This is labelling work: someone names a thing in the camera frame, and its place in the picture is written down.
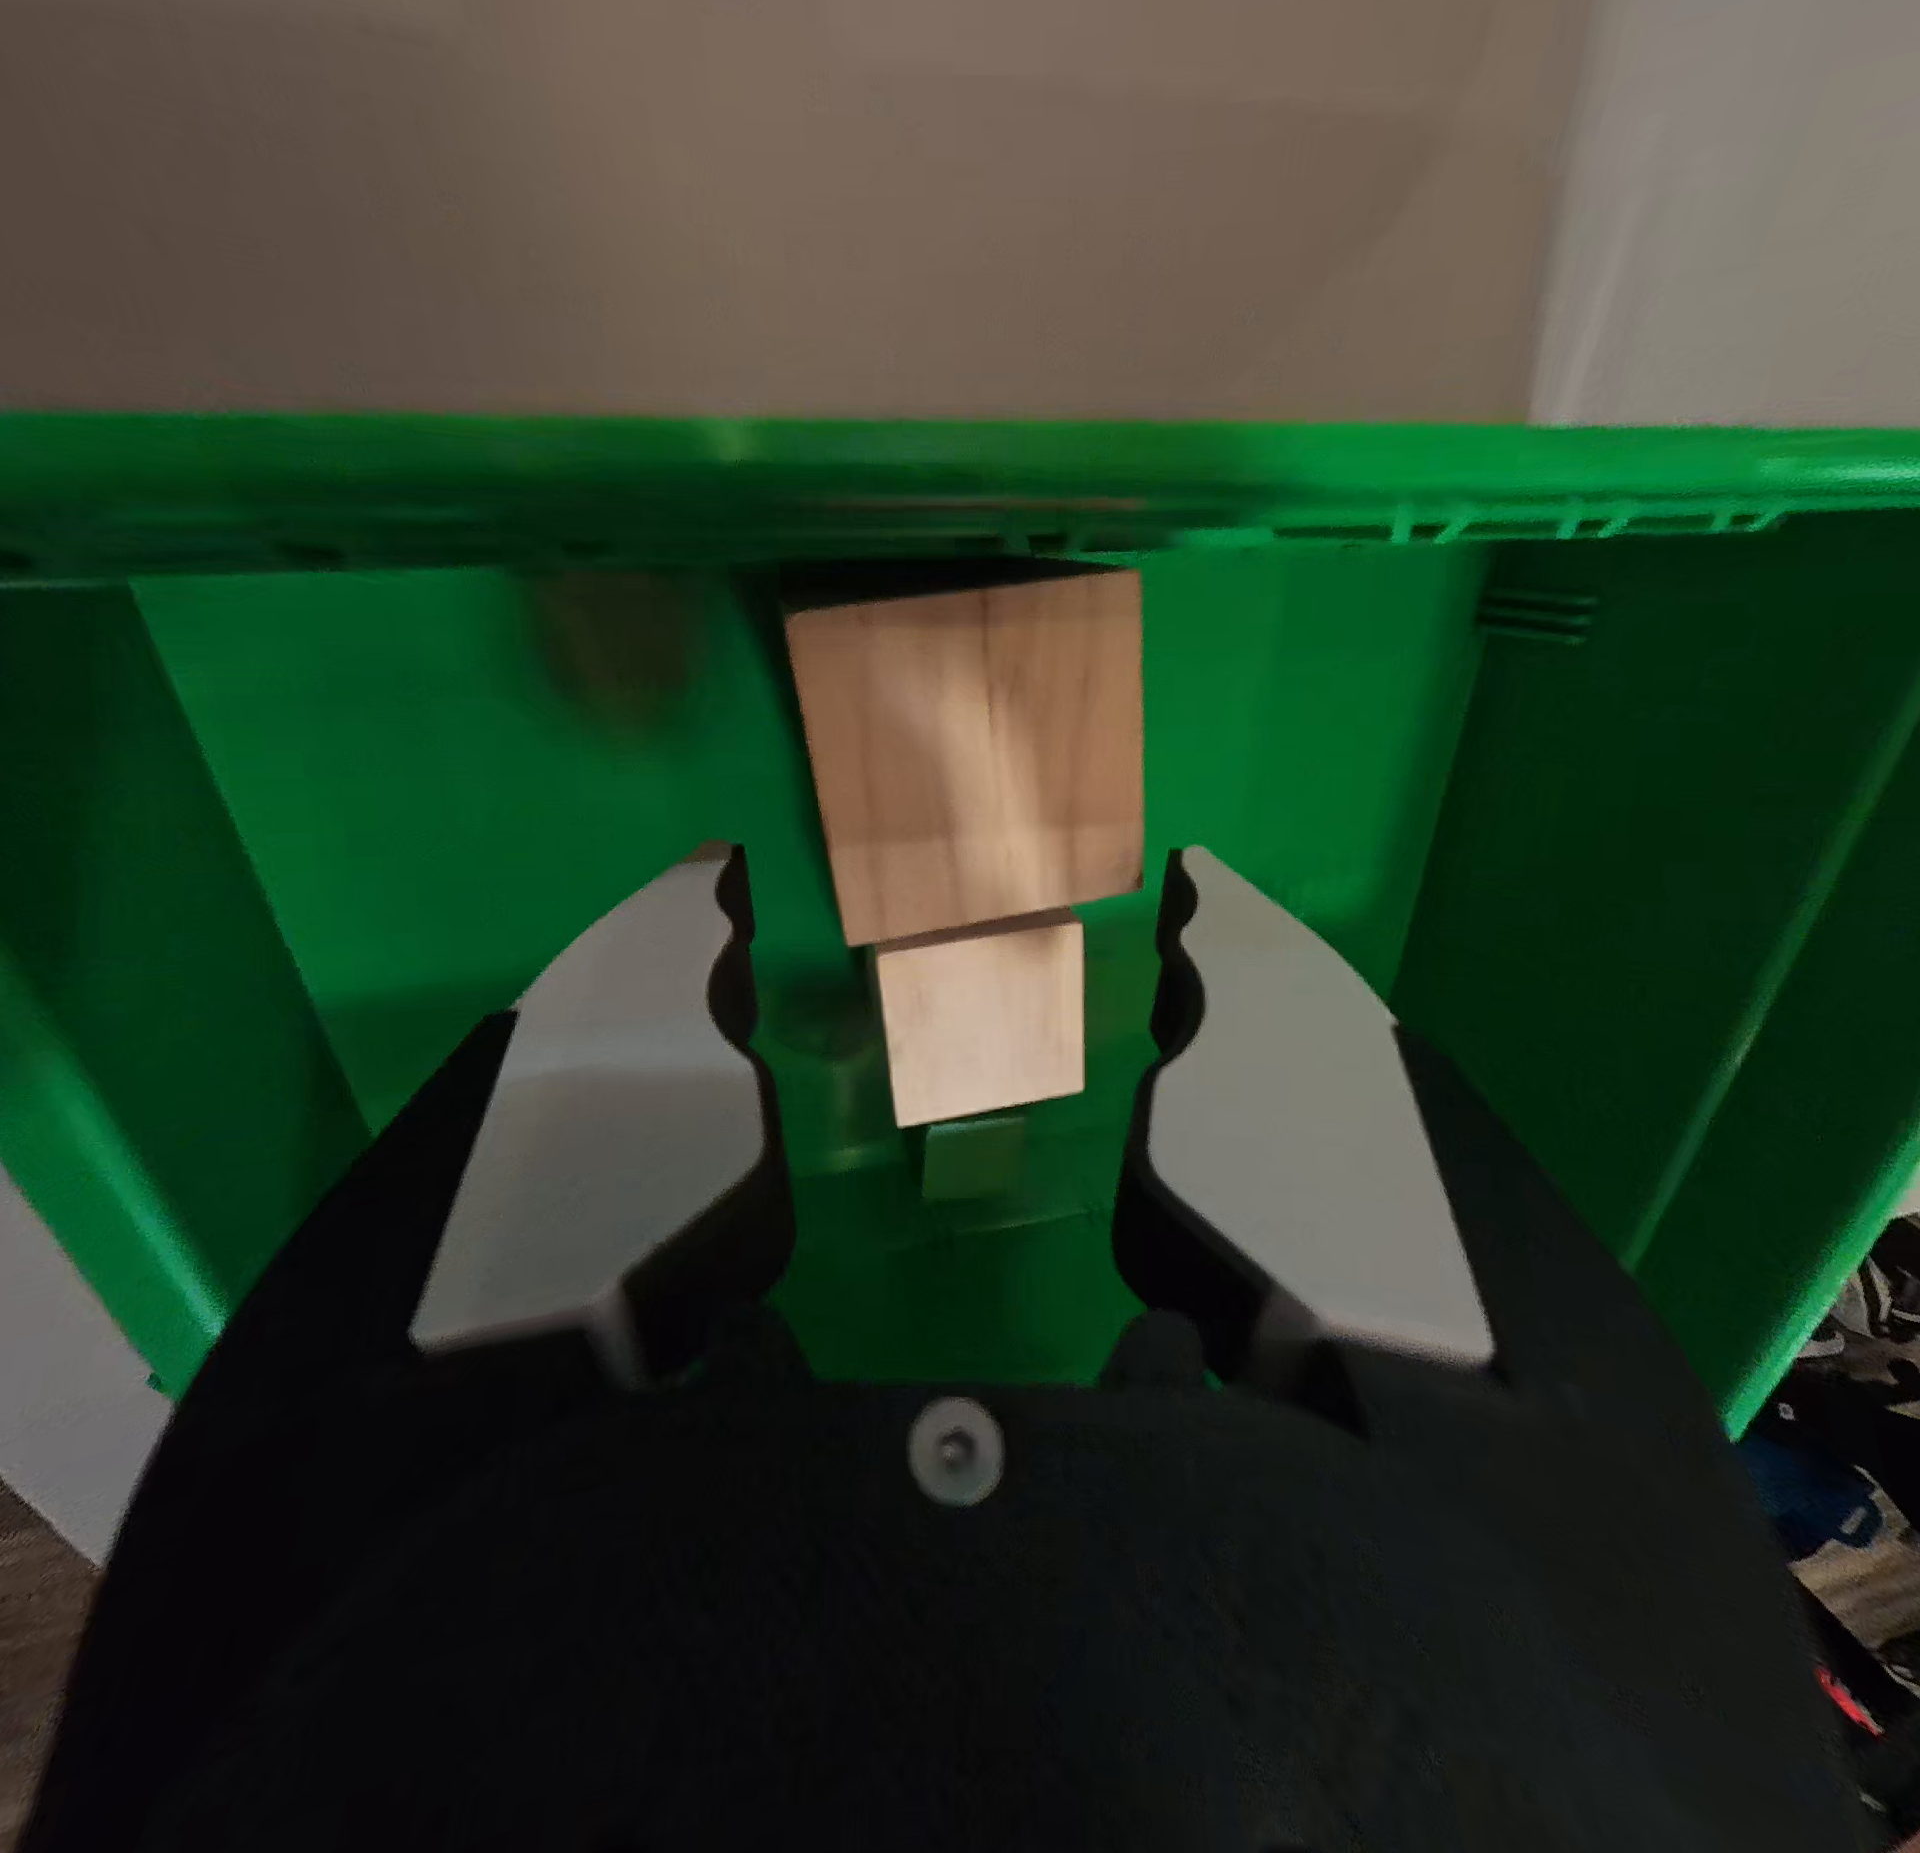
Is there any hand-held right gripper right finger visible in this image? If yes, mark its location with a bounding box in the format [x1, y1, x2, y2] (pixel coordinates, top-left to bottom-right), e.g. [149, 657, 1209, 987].
[1113, 846, 1504, 1400]

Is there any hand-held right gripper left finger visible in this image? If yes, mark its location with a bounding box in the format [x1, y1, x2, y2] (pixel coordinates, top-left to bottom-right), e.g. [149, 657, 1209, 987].
[410, 840, 792, 1385]

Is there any green cube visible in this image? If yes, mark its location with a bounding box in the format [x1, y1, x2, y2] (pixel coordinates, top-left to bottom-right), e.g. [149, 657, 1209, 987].
[919, 1114, 1032, 1207]

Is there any medium wooden cube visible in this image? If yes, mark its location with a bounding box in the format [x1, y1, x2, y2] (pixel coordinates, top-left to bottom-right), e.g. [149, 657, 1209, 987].
[870, 909, 1085, 1131]

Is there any green plastic bin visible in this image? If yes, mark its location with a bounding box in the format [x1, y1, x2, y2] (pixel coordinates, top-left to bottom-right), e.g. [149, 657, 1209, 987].
[0, 413, 1920, 1442]

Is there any large wooden cube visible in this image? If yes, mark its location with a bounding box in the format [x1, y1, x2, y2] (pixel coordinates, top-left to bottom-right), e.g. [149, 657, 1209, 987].
[782, 569, 1146, 947]

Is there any grey desk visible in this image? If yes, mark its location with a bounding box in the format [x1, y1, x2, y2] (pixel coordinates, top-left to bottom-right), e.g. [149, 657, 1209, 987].
[0, 0, 1920, 1571]

